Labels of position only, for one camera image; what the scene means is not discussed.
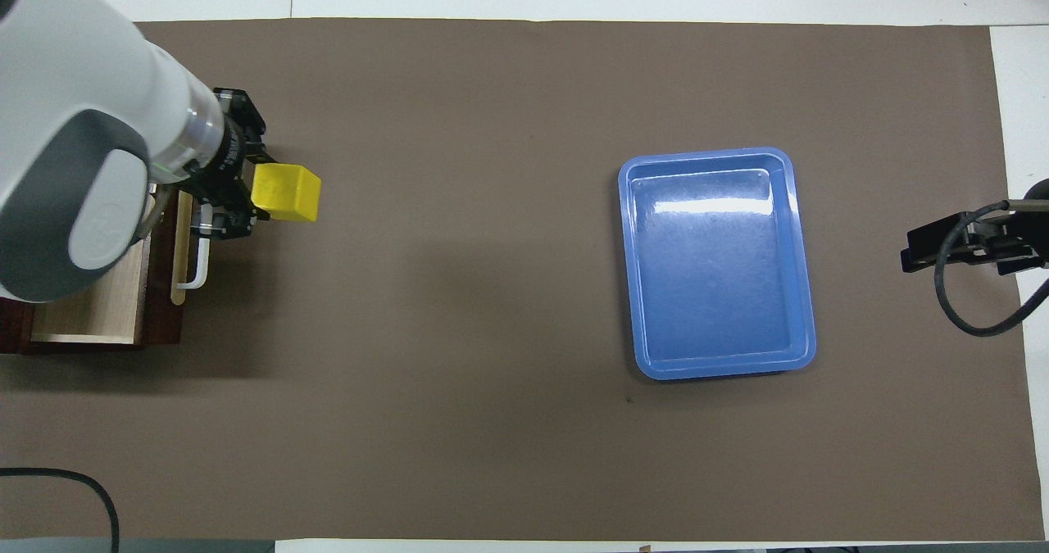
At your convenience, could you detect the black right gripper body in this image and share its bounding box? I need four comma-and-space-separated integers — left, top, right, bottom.
959, 178, 1049, 275

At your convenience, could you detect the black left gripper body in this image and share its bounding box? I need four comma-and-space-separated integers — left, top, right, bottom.
193, 115, 249, 203

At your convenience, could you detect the white drawer handle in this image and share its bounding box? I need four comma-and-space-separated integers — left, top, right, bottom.
175, 217, 213, 291

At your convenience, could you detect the yellow cube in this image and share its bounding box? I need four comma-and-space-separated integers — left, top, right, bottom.
251, 164, 322, 224

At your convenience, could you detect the wooden drawer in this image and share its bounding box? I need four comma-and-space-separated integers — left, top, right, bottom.
31, 188, 214, 349

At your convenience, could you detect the blue plastic tray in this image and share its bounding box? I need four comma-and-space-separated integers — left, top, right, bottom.
618, 147, 818, 382

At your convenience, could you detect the brown paper table mat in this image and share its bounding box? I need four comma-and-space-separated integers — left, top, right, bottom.
0, 17, 1046, 542

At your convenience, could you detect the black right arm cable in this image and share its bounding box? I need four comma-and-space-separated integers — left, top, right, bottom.
933, 200, 1049, 338

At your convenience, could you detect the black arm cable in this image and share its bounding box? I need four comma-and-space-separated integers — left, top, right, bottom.
933, 200, 1049, 338
0, 466, 120, 553

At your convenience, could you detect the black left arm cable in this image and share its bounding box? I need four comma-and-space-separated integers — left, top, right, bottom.
0, 466, 120, 553

